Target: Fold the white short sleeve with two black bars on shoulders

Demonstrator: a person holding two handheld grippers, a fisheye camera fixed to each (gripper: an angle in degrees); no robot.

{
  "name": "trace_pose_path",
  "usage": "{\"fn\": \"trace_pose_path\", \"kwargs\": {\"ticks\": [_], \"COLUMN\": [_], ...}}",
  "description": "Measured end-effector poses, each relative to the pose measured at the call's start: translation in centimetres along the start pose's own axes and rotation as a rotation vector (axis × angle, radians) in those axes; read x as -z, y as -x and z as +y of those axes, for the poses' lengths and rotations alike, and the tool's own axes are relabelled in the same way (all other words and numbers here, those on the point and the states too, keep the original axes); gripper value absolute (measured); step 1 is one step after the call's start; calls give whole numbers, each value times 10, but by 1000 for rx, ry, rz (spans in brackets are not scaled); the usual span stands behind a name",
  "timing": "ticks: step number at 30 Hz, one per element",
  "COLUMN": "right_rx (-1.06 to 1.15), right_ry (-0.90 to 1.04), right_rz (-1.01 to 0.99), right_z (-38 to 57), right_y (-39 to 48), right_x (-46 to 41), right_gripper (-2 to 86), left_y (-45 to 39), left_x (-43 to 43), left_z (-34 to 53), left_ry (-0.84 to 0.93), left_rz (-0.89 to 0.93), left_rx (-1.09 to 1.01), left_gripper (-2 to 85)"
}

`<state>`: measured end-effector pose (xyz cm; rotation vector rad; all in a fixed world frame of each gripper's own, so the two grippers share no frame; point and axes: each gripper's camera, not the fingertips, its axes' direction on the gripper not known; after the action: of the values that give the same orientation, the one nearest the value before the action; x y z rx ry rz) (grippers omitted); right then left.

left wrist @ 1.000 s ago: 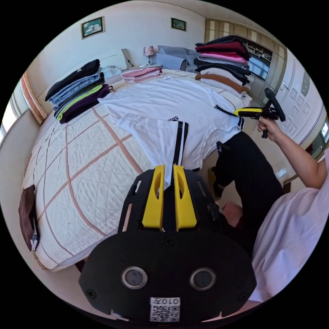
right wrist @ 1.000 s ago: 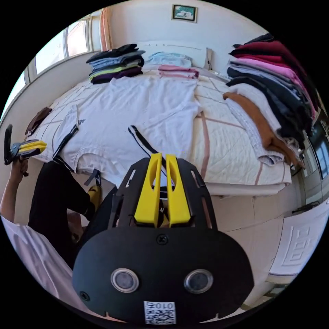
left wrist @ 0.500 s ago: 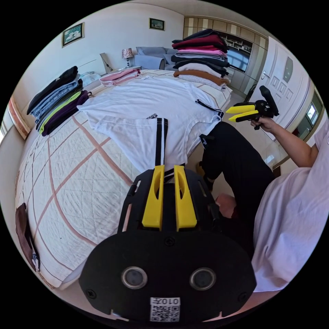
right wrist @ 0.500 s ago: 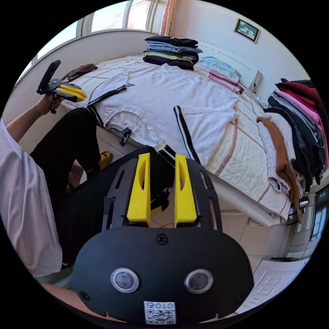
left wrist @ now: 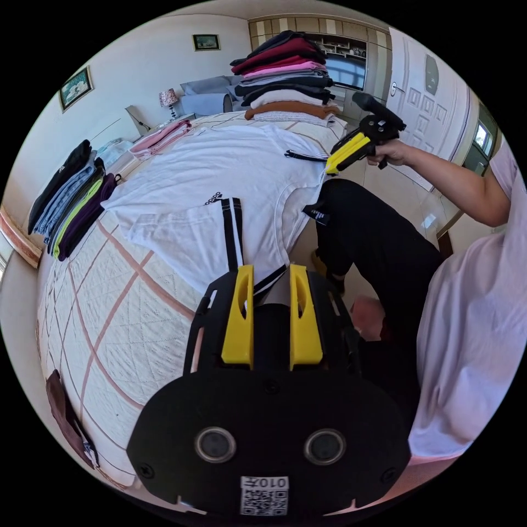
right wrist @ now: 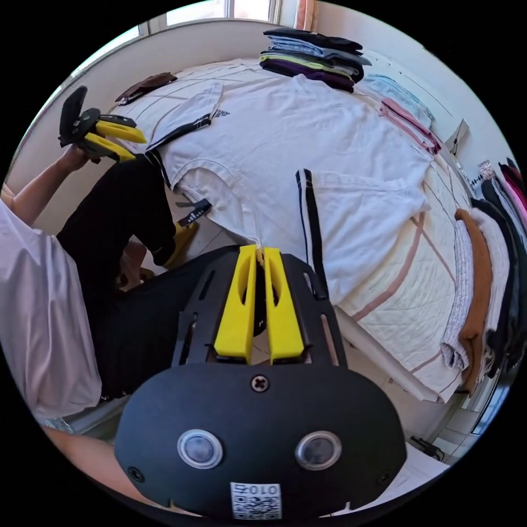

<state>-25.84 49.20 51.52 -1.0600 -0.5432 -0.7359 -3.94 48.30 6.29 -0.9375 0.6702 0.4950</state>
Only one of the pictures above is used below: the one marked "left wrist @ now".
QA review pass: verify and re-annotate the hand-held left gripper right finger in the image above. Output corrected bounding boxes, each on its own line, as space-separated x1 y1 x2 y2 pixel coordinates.
289 265 323 371

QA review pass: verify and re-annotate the person's body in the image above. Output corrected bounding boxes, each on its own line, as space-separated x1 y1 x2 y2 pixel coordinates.
302 138 527 458

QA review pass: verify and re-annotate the folded brown garment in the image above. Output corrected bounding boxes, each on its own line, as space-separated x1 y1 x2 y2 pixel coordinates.
44 369 101 470

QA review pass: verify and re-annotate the dark pile of clothes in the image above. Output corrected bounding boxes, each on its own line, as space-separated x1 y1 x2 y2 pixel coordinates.
27 139 124 263

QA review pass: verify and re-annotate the bed with cream quilt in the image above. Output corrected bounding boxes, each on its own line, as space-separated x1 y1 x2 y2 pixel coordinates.
35 110 347 491

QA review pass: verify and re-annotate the white panelled door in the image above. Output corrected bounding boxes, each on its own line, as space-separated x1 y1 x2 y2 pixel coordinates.
386 26 473 193

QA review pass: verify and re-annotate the white black-striped short sleeve shirt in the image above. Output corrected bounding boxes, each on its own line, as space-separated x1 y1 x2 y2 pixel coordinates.
100 123 333 300

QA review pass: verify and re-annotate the table lamp with dotted shade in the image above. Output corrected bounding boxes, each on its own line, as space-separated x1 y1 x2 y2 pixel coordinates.
159 88 180 121

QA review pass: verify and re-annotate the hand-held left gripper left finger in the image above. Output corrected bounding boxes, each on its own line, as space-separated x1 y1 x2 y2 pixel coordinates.
221 265 255 368

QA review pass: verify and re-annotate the person's right hand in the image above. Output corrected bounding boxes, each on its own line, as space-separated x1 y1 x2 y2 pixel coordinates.
366 138 417 167

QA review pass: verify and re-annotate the folded pink garment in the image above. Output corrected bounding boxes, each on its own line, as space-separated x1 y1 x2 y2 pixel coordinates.
128 119 193 161

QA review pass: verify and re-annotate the tall pile of clothes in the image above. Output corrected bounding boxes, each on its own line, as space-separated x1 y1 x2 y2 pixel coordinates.
229 30 343 124

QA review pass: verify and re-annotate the person's right forearm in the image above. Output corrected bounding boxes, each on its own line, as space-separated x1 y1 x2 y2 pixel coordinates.
408 144 512 228

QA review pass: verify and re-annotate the blue-grey sofa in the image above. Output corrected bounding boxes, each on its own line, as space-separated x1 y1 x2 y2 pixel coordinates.
180 75 242 114

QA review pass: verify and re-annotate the large framed picture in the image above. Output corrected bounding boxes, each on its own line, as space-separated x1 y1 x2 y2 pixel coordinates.
58 65 94 114

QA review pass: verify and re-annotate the window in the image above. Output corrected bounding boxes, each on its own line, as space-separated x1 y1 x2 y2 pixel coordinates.
462 118 502 176

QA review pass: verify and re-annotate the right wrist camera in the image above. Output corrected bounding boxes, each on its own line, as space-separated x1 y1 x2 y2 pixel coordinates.
351 92 407 131

